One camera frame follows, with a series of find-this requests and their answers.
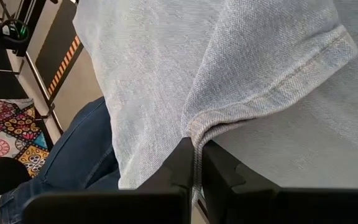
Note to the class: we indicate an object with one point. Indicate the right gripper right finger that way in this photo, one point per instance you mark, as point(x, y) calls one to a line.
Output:
point(259, 205)

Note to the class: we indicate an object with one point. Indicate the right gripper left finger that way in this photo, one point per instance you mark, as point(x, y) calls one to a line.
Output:
point(120, 207)

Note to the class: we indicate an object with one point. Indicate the blue denim garment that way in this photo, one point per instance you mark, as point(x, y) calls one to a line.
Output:
point(197, 62)

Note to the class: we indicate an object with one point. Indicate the person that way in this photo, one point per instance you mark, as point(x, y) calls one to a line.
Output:
point(79, 155)

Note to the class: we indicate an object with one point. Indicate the black rounded object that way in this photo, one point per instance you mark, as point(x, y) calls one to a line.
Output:
point(2, 177)

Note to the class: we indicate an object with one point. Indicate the colourful patterned cloth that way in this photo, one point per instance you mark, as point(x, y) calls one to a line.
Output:
point(8, 130)

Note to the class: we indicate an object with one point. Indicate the black hazard-striped panel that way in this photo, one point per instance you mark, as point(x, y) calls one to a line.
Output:
point(57, 46)

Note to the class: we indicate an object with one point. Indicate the black device green light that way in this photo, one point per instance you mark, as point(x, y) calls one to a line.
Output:
point(14, 31)

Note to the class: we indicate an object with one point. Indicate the black metal stand frame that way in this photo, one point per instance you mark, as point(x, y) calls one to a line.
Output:
point(47, 102)

